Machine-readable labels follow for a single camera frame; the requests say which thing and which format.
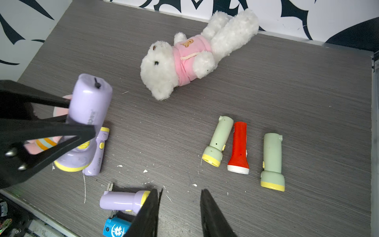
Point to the white teddy bear pink shirt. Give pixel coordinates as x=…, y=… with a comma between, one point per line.
x=167, y=66

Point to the pink striped plush pig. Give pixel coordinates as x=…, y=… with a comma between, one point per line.
x=39, y=145

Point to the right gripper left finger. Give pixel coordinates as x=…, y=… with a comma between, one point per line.
x=146, y=222

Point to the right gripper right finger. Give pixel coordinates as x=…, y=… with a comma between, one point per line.
x=213, y=222

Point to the purple flashlight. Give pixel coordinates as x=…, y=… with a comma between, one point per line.
x=89, y=105
x=95, y=166

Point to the green flashlight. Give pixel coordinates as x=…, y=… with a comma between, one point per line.
x=213, y=153
x=271, y=176

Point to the purple flashlight sideways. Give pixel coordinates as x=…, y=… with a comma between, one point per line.
x=123, y=201

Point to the blue flashlight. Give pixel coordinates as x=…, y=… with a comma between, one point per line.
x=115, y=227

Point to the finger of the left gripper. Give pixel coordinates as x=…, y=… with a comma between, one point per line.
x=17, y=100
x=17, y=164

